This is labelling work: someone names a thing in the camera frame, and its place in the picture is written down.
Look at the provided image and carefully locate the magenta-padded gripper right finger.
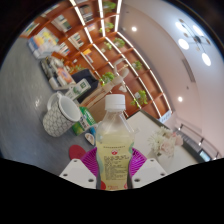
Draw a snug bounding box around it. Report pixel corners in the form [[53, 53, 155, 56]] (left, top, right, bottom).
[[127, 147, 168, 190]]

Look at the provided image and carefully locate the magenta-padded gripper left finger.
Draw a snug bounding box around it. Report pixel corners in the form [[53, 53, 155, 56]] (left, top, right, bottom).
[[58, 147, 99, 190]]

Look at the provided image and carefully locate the clear bottle of yellow drink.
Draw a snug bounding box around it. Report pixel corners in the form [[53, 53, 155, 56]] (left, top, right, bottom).
[[94, 94, 136, 192]]

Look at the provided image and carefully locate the white and pink flower bouquet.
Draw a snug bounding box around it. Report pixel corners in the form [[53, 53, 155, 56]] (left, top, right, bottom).
[[147, 126, 184, 158]]

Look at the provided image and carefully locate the small painted ceramic piece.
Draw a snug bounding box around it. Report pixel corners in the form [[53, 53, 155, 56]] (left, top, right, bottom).
[[83, 132, 96, 146]]

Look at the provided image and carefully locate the flat green and white box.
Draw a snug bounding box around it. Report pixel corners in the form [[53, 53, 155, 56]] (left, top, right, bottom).
[[71, 106, 98, 137]]

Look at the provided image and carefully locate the grey patterned white mug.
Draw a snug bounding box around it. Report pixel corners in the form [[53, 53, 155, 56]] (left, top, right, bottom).
[[42, 92, 83, 138]]

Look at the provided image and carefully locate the beige chair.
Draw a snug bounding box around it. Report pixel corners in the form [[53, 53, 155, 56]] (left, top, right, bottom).
[[87, 95, 108, 125]]

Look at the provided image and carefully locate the upright green and white carton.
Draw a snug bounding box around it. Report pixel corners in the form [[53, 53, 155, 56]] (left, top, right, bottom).
[[64, 80, 92, 101]]

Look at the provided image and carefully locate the dark magazine stack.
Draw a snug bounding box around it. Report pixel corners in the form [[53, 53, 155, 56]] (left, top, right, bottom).
[[40, 56, 76, 90]]

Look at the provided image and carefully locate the ceiling air vent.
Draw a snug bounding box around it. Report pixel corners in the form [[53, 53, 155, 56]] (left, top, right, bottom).
[[181, 59, 196, 83]]

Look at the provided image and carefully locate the wooden shelf unit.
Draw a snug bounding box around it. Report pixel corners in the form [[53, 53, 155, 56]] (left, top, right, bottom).
[[19, 0, 173, 124]]

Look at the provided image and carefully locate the ceiling lamp with round bulbs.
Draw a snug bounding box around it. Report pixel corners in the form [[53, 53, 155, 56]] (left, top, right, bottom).
[[175, 18, 213, 68]]

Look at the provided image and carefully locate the black ceiling track rail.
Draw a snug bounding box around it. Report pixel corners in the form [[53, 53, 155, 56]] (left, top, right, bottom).
[[178, 123, 221, 160]]

